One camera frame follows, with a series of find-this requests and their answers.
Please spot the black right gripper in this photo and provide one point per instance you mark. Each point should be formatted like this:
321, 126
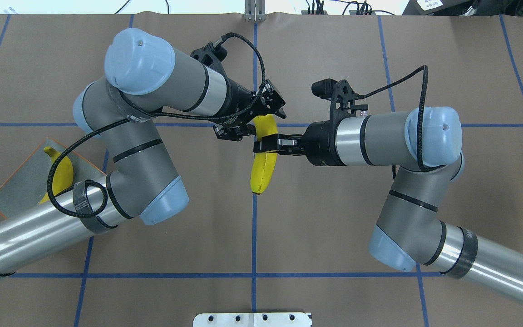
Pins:
320, 141

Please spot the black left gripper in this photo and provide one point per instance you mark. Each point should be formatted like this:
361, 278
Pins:
238, 101

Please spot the yellow banana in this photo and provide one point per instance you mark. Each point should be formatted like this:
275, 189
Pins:
64, 173
264, 163

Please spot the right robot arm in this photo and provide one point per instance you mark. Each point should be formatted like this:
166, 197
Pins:
408, 231

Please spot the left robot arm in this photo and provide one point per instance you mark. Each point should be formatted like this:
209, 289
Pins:
144, 78

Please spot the grey square plate orange rim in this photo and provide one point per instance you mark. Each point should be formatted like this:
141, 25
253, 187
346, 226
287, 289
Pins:
25, 188

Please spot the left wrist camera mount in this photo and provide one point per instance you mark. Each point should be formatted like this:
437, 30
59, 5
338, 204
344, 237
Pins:
210, 55

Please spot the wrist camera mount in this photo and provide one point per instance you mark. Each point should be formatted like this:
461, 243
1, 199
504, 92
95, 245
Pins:
342, 99
210, 55

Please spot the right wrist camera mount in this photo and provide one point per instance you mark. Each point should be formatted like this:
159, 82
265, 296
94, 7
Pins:
342, 99

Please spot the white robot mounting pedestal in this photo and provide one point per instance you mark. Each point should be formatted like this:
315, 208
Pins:
254, 319

